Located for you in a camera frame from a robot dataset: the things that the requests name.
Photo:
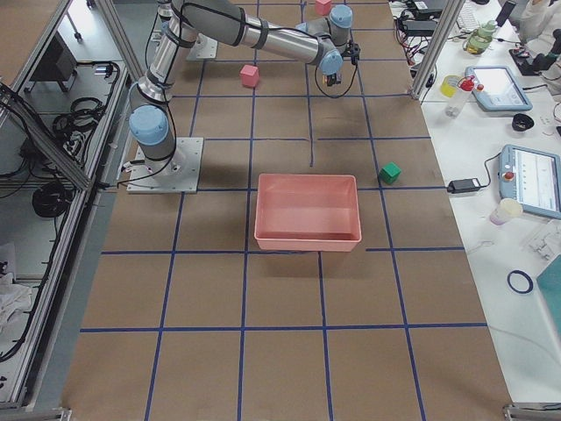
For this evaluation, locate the teach pendant far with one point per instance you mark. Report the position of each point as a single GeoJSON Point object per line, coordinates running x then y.
{"type": "Point", "coordinates": [501, 90]}

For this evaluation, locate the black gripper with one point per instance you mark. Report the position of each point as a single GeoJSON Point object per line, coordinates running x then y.
{"type": "Point", "coordinates": [334, 79]}

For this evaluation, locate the teach pendant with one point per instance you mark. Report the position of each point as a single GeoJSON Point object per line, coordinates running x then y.
{"type": "Point", "coordinates": [501, 90]}
{"type": "Point", "coordinates": [532, 178]}

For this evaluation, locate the green glass jar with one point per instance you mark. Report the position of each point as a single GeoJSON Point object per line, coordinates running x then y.
{"type": "Point", "coordinates": [479, 40]}

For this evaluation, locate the squeeze bottle red cap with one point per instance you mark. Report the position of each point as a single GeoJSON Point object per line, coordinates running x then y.
{"type": "Point", "coordinates": [463, 91]}

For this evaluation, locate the pink plastic bin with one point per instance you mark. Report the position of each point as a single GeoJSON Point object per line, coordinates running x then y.
{"type": "Point", "coordinates": [318, 213]}

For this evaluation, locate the pink cube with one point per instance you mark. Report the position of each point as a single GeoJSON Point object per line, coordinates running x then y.
{"type": "Point", "coordinates": [323, 7]}
{"type": "Point", "coordinates": [249, 76]}

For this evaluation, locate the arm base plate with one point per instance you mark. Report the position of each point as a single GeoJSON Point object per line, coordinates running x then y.
{"type": "Point", "coordinates": [205, 48]}
{"type": "Point", "coordinates": [180, 175]}

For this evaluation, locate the white plastic cup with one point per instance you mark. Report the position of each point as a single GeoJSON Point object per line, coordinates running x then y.
{"type": "Point", "coordinates": [506, 210]}

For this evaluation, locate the black power adapter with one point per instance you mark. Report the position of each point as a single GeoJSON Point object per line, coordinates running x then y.
{"type": "Point", "coordinates": [467, 185]}

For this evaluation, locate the black bowl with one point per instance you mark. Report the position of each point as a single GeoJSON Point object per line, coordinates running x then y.
{"type": "Point", "coordinates": [522, 122]}

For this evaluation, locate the green cube near bin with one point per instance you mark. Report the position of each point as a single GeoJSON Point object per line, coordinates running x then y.
{"type": "Point", "coordinates": [389, 173]}

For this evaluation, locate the aluminium frame post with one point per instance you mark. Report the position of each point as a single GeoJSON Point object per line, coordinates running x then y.
{"type": "Point", "coordinates": [440, 35]}

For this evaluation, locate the yellow tape roll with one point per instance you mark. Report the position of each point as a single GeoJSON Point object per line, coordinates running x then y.
{"type": "Point", "coordinates": [449, 85]}

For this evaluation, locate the teach pendant near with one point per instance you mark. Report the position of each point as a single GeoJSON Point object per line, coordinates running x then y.
{"type": "Point", "coordinates": [532, 178]}

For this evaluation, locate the pink cube far left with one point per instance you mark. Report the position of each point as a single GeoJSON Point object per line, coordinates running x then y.
{"type": "Point", "coordinates": [323, 7]}

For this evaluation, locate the pink cube centre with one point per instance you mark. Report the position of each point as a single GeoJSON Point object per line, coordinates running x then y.
{"type": "Point", "coordinates": [249, 76]}

